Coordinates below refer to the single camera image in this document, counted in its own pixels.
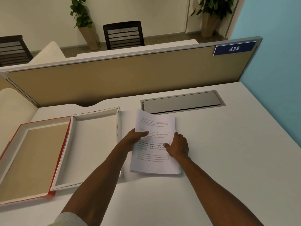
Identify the person's left hand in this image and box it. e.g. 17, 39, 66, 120
121, 128, 149, 152

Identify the cream curved chair back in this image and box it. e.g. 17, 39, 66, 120
28, 41, 67, 66

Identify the grey desk cable cover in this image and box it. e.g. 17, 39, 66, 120
140, 90, 226, 115

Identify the red box tray brown inside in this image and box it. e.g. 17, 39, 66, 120
0, 116, 72, 206

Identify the stack of printed white paper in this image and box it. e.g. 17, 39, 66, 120
129, 109, 181, 175

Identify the white knit sleeve cuff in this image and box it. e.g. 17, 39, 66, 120
47, 211, 88, 226

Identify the white shallow box tray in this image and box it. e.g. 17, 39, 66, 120
50, 106, 123, 191

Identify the potted green plant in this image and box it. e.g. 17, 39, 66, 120
190, 0, 236, 38
68, 0, 102, 51

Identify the blue number label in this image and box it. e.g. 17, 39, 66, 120
213, 41, 257, 56

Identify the person's left forearm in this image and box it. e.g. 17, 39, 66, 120
60, 145, 135, 226

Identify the person's right forearm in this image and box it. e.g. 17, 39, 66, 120
175, 156, 265, 226

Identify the black mesh office chair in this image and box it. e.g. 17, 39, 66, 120
103, 20, 145, 51
0, 35, 33, 67

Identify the person's right hand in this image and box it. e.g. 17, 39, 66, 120
164, 131, 189, 160

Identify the beige desk partition panel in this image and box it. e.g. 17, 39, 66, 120
0, 36, 263, 109

